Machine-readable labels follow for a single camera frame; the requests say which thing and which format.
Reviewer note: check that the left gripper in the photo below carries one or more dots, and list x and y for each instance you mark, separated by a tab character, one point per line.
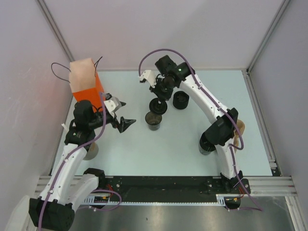
123	124

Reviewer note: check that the black cup lid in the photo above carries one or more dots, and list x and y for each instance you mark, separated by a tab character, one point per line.
156	109

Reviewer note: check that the black ribbed cup stack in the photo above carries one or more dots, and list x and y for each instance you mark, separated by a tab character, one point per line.
180	100

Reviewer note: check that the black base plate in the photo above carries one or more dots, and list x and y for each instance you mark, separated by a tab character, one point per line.
171	189

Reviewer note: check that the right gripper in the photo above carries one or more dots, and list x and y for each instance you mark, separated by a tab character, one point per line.
164	96

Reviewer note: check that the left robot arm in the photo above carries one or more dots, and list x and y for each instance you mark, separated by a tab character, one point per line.
55	207

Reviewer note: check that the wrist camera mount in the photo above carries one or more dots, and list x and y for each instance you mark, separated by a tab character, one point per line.
148	76
111	103

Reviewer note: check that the grey slotted cable duct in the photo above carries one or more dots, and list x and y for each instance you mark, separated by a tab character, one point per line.
93	200

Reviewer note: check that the black coffee cup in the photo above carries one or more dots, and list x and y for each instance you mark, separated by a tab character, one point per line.
205	147

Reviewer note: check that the dark coffee cup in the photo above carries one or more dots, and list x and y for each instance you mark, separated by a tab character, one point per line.
153	121

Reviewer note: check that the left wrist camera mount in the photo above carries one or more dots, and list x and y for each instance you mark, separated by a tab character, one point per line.
111	103

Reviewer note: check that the orange paper bag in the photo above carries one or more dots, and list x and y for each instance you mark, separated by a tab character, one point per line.
84	81

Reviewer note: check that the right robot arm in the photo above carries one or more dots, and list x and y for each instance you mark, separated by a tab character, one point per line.
223	135

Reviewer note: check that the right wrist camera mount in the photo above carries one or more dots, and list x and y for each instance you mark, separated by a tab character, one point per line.
148	76

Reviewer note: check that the grey straw holder cup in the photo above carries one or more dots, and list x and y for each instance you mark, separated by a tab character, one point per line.
92	152

